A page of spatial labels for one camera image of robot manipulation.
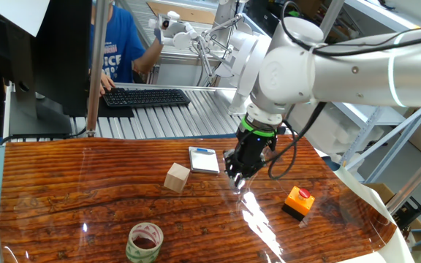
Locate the black desk pad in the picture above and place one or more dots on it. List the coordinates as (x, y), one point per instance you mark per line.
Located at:
(115, 111)

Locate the person's gloved left hand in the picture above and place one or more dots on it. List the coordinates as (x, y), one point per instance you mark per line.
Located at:
(158, 36)

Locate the silver digital pocket scale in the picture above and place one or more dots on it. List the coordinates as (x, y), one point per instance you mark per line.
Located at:
(204, 162)

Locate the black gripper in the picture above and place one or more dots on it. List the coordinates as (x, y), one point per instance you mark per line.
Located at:
(252, 149)

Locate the black computer keyboard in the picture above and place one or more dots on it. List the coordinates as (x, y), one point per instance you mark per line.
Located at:
(144, 98)

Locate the aluminium slat workbench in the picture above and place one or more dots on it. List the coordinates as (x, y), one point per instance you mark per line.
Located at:
(159, 122)

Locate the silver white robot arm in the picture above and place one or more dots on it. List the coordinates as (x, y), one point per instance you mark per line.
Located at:
(360, 69)

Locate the person's left forearm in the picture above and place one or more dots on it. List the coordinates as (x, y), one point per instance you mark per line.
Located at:
(148, 58)

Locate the wood grain vinyl sheet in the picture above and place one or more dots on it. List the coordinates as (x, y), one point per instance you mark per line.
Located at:
(86, 190)

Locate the white metal shelf rack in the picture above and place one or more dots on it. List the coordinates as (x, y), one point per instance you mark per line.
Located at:
(360, 113)

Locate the light wooden block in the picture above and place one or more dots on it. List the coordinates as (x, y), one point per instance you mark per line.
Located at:
(177, 179)

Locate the patterned tape roll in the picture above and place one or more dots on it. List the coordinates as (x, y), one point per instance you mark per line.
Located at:
(137, 255)

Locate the person in blue shirt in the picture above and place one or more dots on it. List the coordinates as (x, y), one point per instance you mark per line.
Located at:
(121, 47)

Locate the black plastic crate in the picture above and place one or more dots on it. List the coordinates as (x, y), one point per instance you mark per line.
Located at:
(409, 212)

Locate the flat brown cardboard sheet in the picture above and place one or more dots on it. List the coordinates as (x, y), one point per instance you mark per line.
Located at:
(181, 12)

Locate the orange emergency stop button box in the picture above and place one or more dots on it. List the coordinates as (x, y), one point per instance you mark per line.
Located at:
(298, 204)

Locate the white haptic control device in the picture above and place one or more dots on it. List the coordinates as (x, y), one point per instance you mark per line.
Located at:
(181, 38)

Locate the black computer monitor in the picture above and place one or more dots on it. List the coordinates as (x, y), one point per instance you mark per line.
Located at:
(64, 55)

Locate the white paper underlay sheet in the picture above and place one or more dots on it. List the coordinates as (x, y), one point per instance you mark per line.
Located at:
(364, 190)

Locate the white styrofoam packing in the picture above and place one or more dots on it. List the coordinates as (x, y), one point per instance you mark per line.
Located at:
(324, 131)

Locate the brown cardboard box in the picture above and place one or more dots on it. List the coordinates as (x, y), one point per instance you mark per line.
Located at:
(380, 190)

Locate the person's right hand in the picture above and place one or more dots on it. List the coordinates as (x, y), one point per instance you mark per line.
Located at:
(106, 84)

